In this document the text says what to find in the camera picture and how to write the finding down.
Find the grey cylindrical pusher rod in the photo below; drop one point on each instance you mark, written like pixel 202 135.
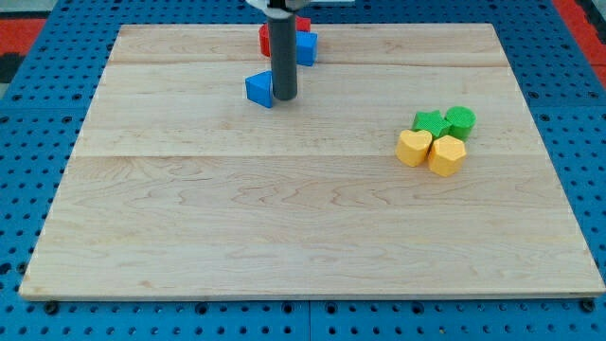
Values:
pixel 282 39

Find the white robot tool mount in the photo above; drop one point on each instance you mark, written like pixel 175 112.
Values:
pixel 296 5

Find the blue triangle block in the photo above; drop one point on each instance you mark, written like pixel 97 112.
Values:
pixel 259 89

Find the red block right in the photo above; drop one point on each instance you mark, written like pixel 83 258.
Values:
pixel 303 24

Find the red block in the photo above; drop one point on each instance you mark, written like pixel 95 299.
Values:
pixel 264 40
pixel 303 24

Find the red block left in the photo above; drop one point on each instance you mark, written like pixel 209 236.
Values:
pixel 264 40

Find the blue cube block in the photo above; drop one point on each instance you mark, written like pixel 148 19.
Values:
pixel 306 48

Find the green star block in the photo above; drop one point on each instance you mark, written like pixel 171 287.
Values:
pixel 433 122

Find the yellow heart block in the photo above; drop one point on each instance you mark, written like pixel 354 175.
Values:
pixel 412 147

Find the light wooden board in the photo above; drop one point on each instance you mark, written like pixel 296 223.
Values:
pixel 180 188

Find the green cylinder block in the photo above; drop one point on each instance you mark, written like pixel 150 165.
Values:
pixel 462 120

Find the yellow hexagon block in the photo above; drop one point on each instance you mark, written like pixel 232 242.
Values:
pixel 446 156

